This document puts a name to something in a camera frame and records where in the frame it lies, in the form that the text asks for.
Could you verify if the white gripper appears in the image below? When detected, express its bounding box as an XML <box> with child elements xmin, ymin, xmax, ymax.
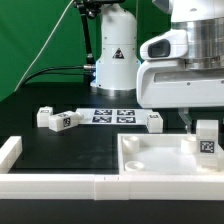
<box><xmin>136</xmin><ymin>59</ymin><xmax>224</xmax><ymax>132</ymax></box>

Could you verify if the white square tabletop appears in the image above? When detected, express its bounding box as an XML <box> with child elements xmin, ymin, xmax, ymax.
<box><xmin>118</xmin><ymin>134</ymin><xmax>224</xmax><ymax>175</ymax></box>

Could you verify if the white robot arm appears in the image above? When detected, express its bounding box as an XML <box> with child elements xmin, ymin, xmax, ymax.
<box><xmin>91</xmin><ymin>0</ymin><xmax>224</xmax><ymax>125</ymax></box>

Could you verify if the white marker sheet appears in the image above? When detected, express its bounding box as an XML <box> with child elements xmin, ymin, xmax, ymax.
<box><xmin>77</xmin><ymin>108</ymin><xmax>151</xmax><ymax>125</ymax></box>

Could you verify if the white U-shaped fence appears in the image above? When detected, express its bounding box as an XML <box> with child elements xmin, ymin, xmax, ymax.
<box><xmin>0</xmin><ymin>136</ymin><xmax>224</xmax><ymax>200</ymax></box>

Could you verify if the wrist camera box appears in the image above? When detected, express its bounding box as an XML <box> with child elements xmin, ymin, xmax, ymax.
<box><xmin>140</xmin><ymin>29</ymin><xmax>188</xmax><ymax>60</ymax></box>

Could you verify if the black cable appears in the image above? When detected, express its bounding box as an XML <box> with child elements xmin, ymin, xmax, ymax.
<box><xmin>20</xmin><ymin>64</ymin><xmax>98</xmax><ymax>88</ymax></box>

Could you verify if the black camera stand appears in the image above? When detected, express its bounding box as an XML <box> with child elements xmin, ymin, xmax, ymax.
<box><xmin>73</xmin><ymin>0</ymin><xmax>125</xmax><ymax>66</ymax></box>

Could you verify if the white cable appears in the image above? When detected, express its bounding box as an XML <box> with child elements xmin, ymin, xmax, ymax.
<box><xmin>13</xmin><ymin>0</ymin><xmax>75</xmax><ymax>93</ymax></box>

